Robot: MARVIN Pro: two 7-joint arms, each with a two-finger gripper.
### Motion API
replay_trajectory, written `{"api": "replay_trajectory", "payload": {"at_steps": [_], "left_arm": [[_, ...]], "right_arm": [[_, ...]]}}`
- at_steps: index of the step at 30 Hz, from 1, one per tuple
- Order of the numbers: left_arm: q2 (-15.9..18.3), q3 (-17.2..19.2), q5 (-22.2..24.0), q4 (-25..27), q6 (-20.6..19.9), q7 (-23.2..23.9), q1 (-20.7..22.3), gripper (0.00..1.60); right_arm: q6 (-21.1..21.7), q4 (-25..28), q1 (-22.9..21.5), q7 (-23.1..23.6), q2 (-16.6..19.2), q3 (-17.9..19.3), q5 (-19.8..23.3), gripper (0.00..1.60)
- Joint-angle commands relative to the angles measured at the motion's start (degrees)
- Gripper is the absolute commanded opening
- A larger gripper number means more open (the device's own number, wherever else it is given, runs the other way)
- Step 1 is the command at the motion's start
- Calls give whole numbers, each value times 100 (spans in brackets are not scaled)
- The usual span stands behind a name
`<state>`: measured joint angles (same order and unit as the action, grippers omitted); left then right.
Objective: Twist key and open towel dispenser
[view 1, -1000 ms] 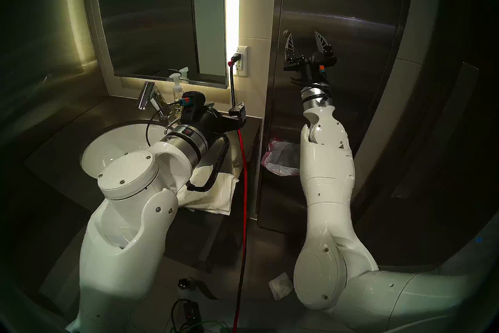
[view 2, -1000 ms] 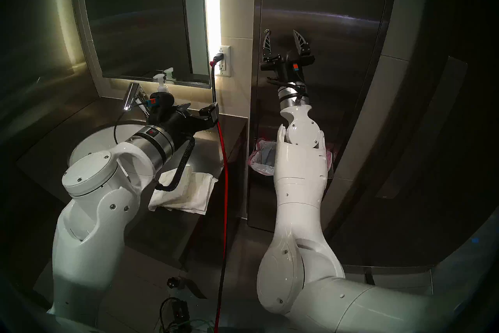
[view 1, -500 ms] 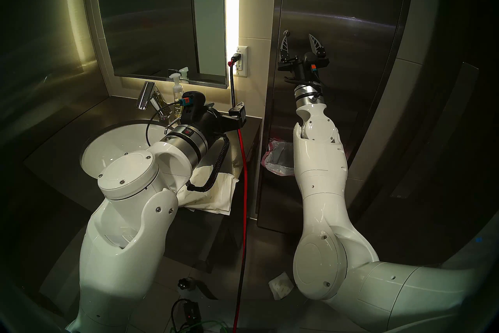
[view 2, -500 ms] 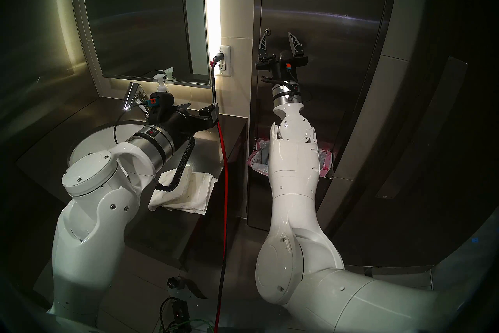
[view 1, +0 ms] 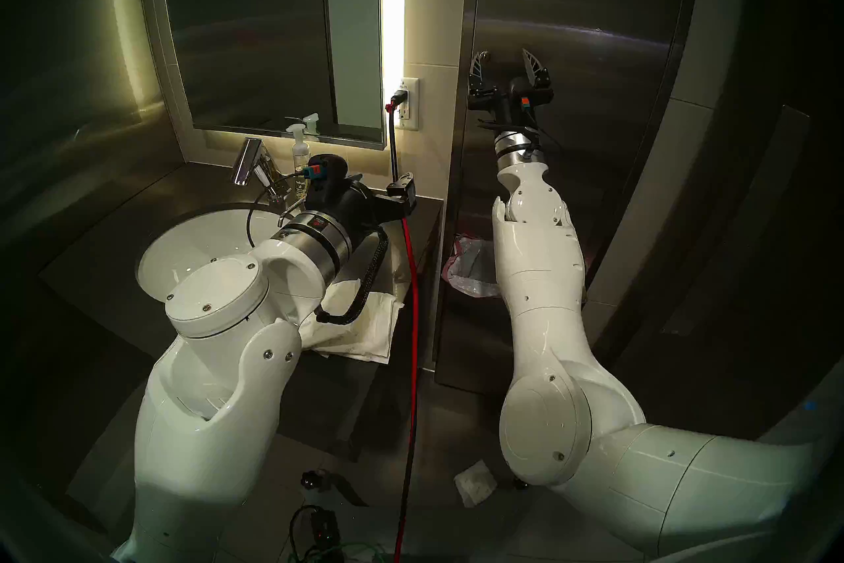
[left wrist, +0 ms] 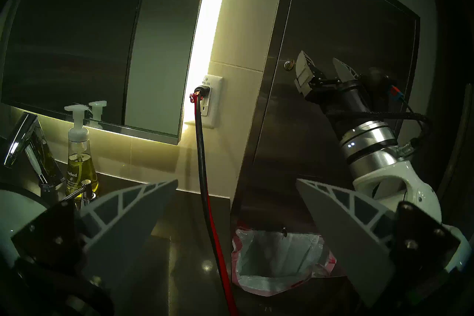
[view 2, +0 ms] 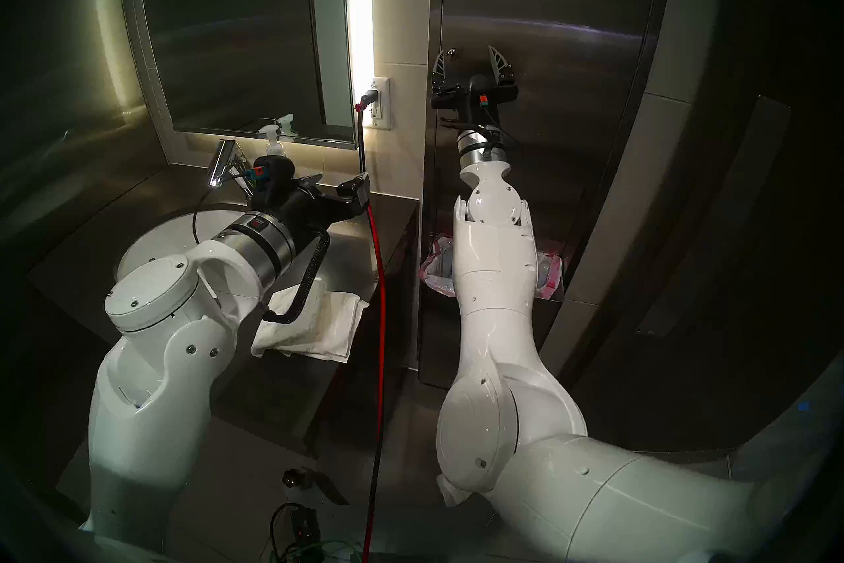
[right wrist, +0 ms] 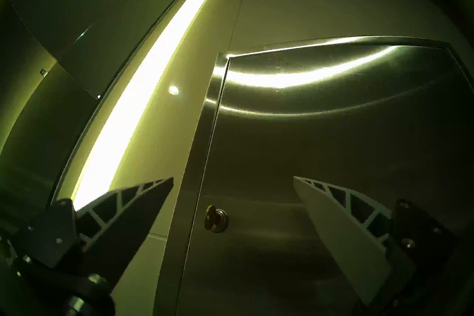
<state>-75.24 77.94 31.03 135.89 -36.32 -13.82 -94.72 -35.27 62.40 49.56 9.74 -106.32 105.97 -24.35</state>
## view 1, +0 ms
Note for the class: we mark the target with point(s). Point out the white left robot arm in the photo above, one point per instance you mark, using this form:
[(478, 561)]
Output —
[(217, 436)]

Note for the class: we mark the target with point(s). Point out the chrome sink faucet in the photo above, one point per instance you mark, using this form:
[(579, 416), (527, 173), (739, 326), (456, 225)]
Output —
[(247, 162)]

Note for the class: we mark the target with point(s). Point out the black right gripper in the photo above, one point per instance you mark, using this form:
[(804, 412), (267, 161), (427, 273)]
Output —
[(514, 121)]

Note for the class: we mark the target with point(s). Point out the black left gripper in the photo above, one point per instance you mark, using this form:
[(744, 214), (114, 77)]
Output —
[(362, 205)]

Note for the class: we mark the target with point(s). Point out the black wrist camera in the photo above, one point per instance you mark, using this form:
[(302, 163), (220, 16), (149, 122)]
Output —
[(330, 172), (519, 90)]

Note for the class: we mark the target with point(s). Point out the crumpled white paper towel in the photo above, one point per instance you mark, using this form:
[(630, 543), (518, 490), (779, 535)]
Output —
[(475, 484)]

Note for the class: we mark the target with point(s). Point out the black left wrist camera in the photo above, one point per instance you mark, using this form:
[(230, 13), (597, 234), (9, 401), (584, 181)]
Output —
[(330, 172)]

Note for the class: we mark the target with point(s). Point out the white paper towel pile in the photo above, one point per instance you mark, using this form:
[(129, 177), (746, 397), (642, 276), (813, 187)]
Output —
[(376, 324)]

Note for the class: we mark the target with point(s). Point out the framed wall mirror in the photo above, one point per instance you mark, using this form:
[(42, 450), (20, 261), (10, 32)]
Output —
[(250, 27)]

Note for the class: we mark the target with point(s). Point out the small chrome soap spout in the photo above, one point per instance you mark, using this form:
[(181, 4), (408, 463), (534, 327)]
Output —
[(290, 216)]

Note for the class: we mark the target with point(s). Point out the white round sink basin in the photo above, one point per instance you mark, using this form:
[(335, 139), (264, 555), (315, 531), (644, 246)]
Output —
[(184, 245)]

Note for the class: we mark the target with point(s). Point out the black star knob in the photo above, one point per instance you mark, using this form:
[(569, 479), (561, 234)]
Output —
[(309, 479)]

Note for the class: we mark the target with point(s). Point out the black power box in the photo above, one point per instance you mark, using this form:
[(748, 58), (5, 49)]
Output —
[(323, 532)]

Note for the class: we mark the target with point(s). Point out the clear pink-edged trash bag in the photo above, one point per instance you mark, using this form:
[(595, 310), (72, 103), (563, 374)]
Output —
[(471, 268)]

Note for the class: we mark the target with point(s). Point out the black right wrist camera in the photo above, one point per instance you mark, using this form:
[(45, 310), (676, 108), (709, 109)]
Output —
[(519, 90)]

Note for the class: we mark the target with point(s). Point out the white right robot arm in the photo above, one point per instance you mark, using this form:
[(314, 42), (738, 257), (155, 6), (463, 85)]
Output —
[(541, 304)]

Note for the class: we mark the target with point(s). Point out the yellow soap pump bottle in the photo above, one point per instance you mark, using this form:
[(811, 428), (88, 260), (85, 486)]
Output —
[(300, 156)]

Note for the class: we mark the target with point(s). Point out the white wall power outlet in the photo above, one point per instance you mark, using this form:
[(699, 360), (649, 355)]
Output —
[(410, 106)]

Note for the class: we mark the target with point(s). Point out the stainless waste bin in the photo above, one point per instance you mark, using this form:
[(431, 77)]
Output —
[(468, 344)]

